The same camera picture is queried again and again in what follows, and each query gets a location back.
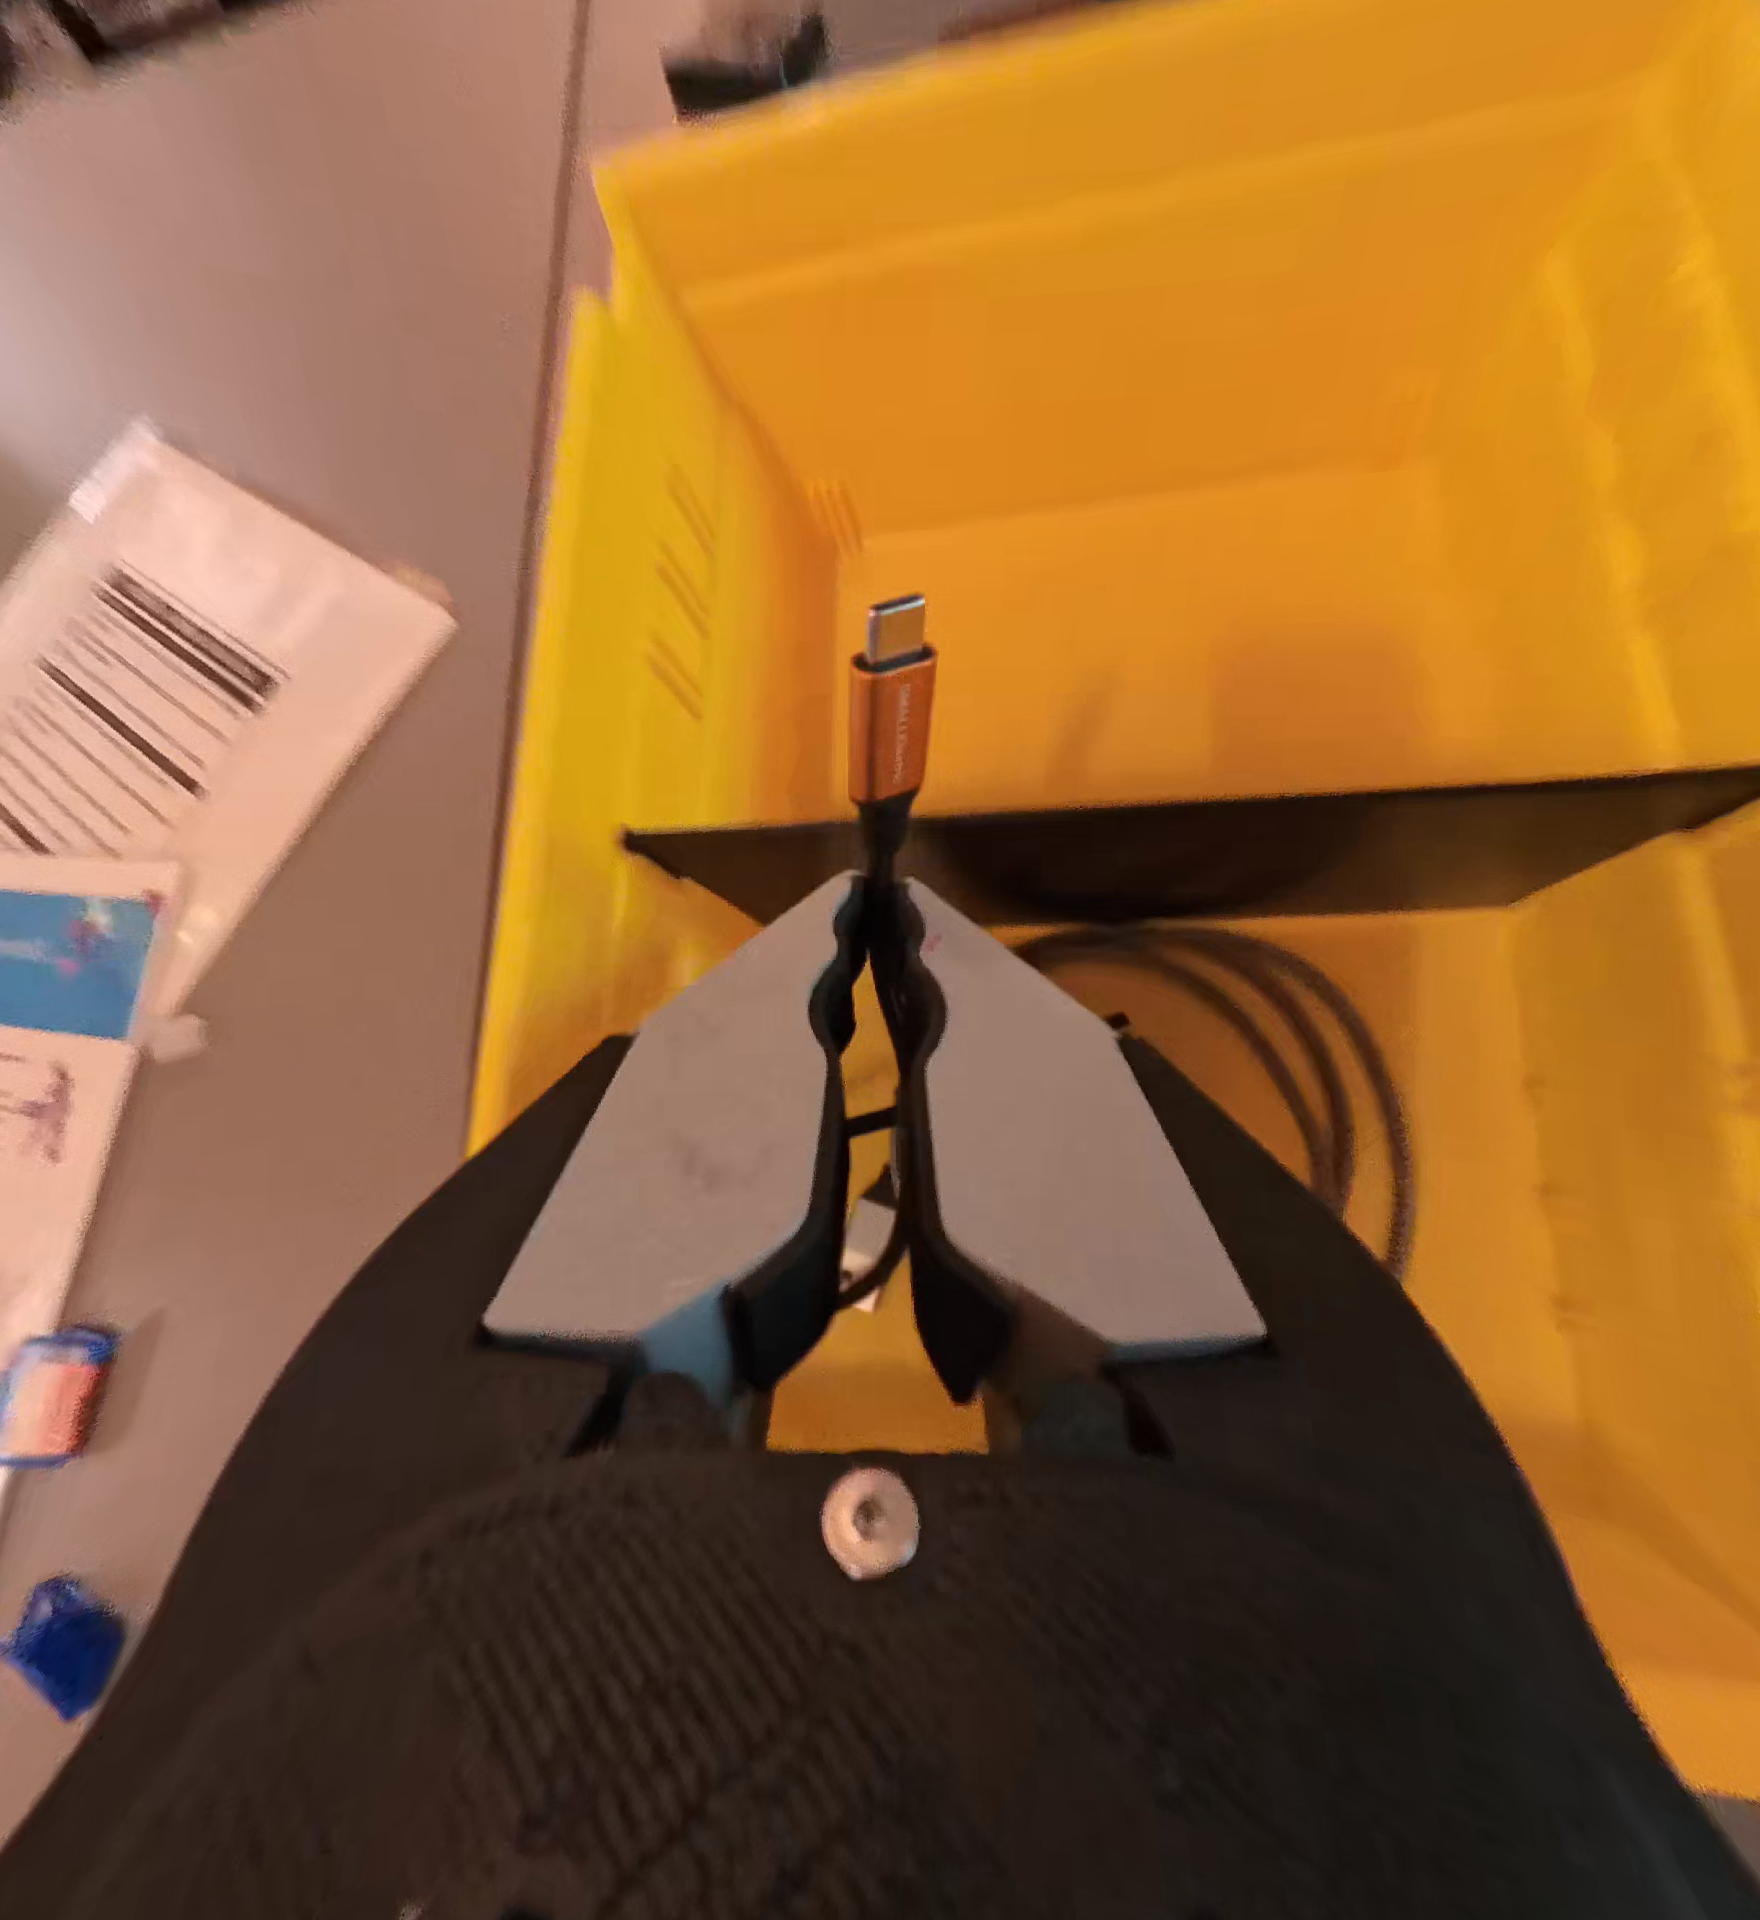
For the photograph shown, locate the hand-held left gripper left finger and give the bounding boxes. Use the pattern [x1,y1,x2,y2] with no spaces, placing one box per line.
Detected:
[481,870,874,1395]

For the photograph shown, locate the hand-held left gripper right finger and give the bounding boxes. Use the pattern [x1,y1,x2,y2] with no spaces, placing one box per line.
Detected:
[886,876,1274,1407]

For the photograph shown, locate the orange-plug usb-c cable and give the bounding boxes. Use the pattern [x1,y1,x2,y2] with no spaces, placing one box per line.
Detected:
[817,594,945,1325]

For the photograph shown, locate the yellow plastic bin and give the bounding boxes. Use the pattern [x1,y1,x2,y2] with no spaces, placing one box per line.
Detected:
[470,0,1760,1812]

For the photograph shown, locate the black divider panel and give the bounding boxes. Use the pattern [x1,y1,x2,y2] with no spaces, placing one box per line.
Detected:
[622,755,1760,928]

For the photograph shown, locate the blue-framed memory card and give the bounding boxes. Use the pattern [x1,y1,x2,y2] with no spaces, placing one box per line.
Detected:
[0,1325,119,1465]

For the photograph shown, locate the white barcode sheet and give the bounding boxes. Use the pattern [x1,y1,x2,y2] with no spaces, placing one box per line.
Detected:
[0,422,459,1035]

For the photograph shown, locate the blue plastic card case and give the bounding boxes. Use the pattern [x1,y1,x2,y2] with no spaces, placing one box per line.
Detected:
[0,1570,129,1720]

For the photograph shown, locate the small black object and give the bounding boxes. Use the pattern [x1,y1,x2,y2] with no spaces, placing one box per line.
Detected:
[657,13,832,124]

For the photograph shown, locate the grey braided usb cable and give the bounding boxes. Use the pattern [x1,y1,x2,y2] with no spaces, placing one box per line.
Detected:
[1021,920,1417,1279]

